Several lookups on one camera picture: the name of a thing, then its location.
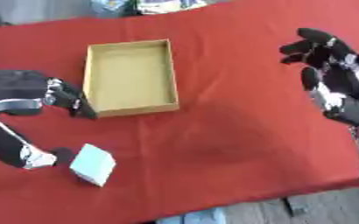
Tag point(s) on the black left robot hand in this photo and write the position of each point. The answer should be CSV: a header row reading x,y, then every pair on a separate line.
x,y
14,87

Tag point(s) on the tan open cardboard box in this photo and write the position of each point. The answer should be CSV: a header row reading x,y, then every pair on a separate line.
x,y
130,78

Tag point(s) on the pale blue block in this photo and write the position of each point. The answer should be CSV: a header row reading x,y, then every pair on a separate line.
x,y
93,163

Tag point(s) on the pale blue object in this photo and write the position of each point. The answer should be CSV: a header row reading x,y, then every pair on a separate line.
x,y
195,217

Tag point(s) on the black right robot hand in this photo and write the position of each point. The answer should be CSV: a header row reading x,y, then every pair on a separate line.
x,y
341,78

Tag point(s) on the yellow and white package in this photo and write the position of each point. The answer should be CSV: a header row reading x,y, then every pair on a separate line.
x,y
169,5

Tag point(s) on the blue and white bag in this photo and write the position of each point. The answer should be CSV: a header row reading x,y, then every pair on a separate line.
x,y
111,7

